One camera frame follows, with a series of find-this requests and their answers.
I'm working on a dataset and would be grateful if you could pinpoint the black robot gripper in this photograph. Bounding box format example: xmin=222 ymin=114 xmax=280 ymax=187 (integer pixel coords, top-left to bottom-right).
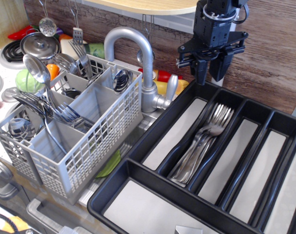
xmin=176 ymin=0 xmax=249 ymax=85

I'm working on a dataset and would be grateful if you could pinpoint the black cutlery tray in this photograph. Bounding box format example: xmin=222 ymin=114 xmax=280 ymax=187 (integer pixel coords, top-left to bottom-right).
xmin=87 ymin=82 xmax=296 ymax=234

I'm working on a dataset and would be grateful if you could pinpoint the steel forks pile in tray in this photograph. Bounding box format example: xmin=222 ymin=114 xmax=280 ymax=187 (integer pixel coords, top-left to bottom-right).
xmin=170 ymin=103 xmax=235 ymax=184

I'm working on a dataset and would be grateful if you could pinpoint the steel fork upright rear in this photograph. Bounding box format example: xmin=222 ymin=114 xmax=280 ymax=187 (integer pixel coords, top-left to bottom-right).
xmin=69 ymin=40 xmax=93 ymax=80

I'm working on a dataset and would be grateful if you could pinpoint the steel fork rear left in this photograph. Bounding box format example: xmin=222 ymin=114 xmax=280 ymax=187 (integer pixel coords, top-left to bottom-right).
xmin=52 ymin=53 xmax=81 ymax=77

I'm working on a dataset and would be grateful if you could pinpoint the steel forks cluster in basket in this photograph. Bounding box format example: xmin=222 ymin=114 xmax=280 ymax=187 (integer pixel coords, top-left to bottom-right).
xmin=52 ymin=103 xmax=95 ymax=128

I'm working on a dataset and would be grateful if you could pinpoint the grey plastic cutlery basket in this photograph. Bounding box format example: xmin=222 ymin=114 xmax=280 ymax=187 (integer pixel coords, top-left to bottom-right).
xmin=0 ymin=57 xmax=143 ymax=204

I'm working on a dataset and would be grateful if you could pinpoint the red toy vegetable behind faucet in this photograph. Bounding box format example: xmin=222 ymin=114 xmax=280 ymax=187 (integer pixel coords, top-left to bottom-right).
xmin=152 ymin=69 xmax=171 ymax=82

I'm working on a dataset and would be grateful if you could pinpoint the yellow toy corn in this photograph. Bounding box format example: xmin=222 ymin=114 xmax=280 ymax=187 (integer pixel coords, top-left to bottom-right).
xmin=154 ymin=79 xmax=189 ymax=96

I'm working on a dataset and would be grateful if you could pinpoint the silver toy faucet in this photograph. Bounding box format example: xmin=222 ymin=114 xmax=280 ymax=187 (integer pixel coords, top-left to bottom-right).
xmin=104 ymin=27 xmax=179 ymax=113

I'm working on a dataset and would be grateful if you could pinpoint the hanging steel ladle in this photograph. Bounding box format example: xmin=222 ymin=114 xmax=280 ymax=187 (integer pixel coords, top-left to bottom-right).
xmin=137 ymin=14 xmax=155 ymax=64

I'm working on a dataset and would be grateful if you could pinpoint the round wooden shelf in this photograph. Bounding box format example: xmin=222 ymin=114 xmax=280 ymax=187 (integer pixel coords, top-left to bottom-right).
xmin=87 ymin=0 xmax=198 ymax=16

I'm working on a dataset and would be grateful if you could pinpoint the steel spoon in back compartment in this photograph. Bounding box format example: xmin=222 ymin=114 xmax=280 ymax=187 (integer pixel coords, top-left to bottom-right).
xmin=113 ymin=69 xmax=133 ymax=94

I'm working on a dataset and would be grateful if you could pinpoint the white green toy bottle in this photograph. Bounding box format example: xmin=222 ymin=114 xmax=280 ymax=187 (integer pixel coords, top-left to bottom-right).
xmin=60 ymin=39 xmax=105 ymax=60

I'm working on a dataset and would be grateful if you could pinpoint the green toy leaf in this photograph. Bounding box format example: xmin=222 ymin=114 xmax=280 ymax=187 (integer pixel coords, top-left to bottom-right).
xmin=96 ymin=150 xmax=121 ymax=178

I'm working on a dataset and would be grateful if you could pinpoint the hanging steel spatula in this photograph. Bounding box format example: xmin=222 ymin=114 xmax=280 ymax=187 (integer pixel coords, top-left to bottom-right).
xmin=68 ymin=0 xmax=83 ymax=45

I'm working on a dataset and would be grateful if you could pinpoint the orange toy fruit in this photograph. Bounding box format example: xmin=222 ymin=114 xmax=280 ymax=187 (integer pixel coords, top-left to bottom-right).
xmin=46 ymin=64 xmax=59 ymax=81

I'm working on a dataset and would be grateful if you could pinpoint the hanging steel skimmer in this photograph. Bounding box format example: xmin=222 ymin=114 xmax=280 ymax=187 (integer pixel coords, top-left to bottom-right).
xmin=39 ymin=0 xmax=57 ymax=37

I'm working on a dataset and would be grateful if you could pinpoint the large steel spoon upright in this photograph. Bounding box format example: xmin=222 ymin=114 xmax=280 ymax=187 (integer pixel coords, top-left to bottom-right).
xmin=23 ymin=54 xmax=56 ymax=108

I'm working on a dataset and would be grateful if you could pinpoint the steel toy pot with lid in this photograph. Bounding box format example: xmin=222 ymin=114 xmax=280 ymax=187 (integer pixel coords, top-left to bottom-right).
xmin=20 ymin=32 xmax=61 ymax=61

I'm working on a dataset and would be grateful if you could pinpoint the green toy cabbage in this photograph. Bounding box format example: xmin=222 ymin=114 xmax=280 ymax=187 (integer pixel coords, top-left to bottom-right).
xmin=15 ymin=69 xmax=44 ymax=93

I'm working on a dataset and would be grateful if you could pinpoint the red toy pepper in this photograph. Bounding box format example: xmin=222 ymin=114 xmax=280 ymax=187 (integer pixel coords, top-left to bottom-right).
xmin=7 ymin=25 xmax=34 ymax=40

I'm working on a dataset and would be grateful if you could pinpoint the black stove burner coil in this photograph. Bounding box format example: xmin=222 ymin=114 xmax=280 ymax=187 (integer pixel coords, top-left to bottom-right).
xmin=2 ymin=40 xmax=23 ymax=62

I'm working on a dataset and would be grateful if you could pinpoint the steel spoon front left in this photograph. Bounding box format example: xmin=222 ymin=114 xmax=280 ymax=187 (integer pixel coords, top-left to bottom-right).
xmin=8 ymin=118 xmax=36 ymax=141

